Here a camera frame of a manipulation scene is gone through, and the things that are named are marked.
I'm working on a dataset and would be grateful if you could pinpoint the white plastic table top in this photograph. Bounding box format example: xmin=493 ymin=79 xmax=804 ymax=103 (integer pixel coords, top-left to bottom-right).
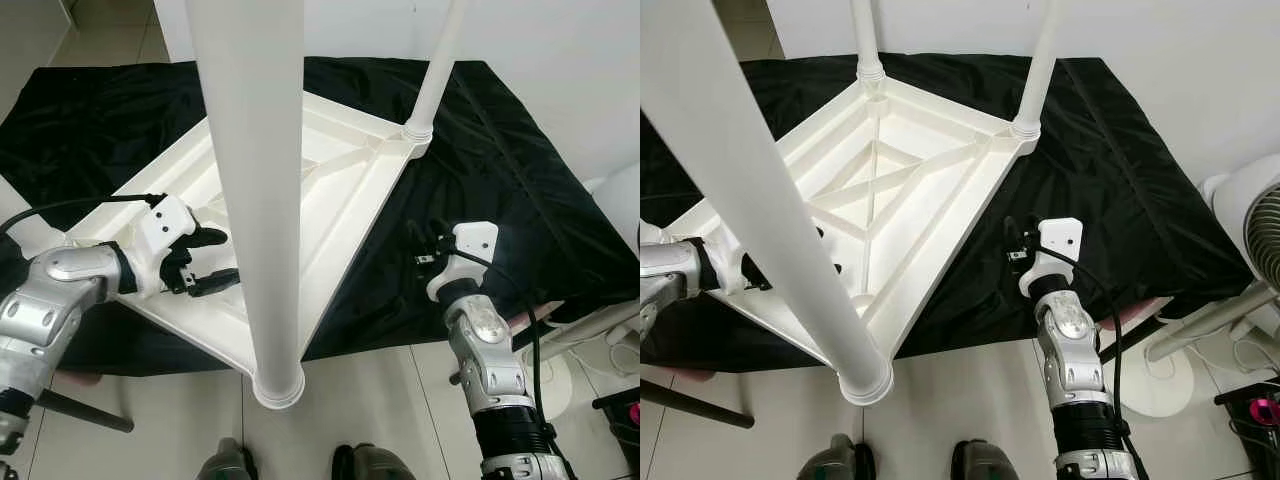
xmin=60 ymin=88 xmax=433 ymax=379
xmin=660 ymin=75 xmax=1038 ymax=366

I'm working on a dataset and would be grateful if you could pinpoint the pink table top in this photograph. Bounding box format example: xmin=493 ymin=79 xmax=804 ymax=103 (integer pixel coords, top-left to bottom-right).
xmin=660 ymin=298 xmax=1173 ymax=386
xmin=50 ymin=300 xmax=561 ymax=389

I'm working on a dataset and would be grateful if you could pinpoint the black cloth table cover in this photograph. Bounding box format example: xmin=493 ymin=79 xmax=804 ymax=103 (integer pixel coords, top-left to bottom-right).
xmin=0 ymin=58 xmax=641 ymax=379
xmin=640 ymin=55 xmax=1256 ymax=373

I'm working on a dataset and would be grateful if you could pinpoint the grey left robot foot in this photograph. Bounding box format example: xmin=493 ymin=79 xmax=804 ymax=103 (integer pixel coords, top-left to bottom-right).
xmin=798 ymin=435 xmax=876 ymax=480
xmin=195 ymin=438 xmax=259 ymax=480

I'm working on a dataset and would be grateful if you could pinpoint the grey robot foot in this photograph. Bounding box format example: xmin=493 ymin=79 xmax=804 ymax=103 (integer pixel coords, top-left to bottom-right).
xmin=332 ymin=443 xmax=416 ymax=480
xmin=798 ymin=435 xmax=876 ymax=480
xmin=195 ymin=438 xmax=259 ymax=480
xmin=950 ymin=440 xmax=1021 ymax=480

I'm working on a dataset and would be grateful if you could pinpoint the grey right robot foot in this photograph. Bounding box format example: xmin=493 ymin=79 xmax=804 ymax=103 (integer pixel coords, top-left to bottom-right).
xmin=950 ymin=440 xmax=1021 ymax=480
xmin=332 ymin=443 xmax=416 ymax=480

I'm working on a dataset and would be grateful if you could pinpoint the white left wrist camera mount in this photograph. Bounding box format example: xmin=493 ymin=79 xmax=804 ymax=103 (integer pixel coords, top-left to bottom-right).
xmin=712 ymin=225 xmax=776 ymax=296
xmin=130 ymin=195 xmax=201 ymax=296

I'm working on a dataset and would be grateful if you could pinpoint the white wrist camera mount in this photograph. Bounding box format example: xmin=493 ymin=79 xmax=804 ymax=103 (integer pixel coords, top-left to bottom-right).
xmin=427 ymin=222 xmax=499 ymax=303
xmin=712 ymin=225 xmax=776 ymax=296
xmin=130 ymin=195 xmax=201 ymax=296
xmin=1020 ymin=218 xmax=1084 ymax=299

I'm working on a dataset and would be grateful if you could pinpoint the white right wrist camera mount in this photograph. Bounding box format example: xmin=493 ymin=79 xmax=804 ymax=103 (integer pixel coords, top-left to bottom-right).
xmin=1020 ymin=218 xmax=1084 ymax=299
xmin=427 ymin=222 xmax=499 ymax=303

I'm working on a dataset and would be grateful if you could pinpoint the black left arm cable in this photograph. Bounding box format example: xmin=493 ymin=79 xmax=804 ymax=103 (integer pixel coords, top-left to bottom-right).
xmin=0 ymin=193 xmax=166 ymax=236

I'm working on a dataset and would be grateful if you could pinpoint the white pedestal fan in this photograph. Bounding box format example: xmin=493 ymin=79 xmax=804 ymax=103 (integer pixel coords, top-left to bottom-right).
xmin=1120 ymin=150 xmax=1280 ymax=421
xmin=510 ymin=165 xmax=641 ymax=421

